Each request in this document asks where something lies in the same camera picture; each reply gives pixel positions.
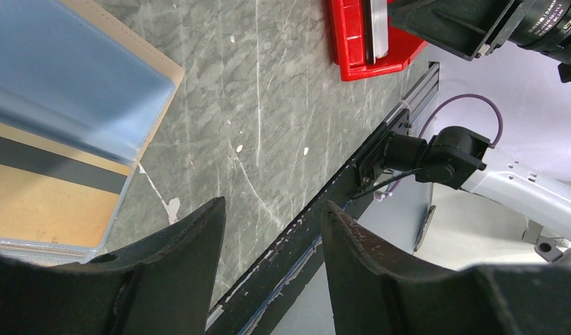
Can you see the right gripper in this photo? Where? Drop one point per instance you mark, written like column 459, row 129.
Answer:
column 471, row 29

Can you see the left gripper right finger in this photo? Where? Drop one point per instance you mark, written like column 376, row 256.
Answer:
column 376, row 288

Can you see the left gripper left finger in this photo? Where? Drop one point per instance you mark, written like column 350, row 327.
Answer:
column 161, row 284

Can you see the beige card holder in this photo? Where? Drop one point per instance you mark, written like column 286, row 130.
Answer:
column 73, row 73

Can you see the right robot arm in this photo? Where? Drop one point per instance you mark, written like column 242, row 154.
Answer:
column 462, row 159

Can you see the white card stack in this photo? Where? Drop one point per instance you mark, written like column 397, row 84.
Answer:
column 376, row 28

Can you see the gold card in sleeve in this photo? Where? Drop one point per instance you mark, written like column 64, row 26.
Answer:
column 55, row 194

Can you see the red plastic bin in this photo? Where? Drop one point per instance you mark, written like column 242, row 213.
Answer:
column 365, row 44

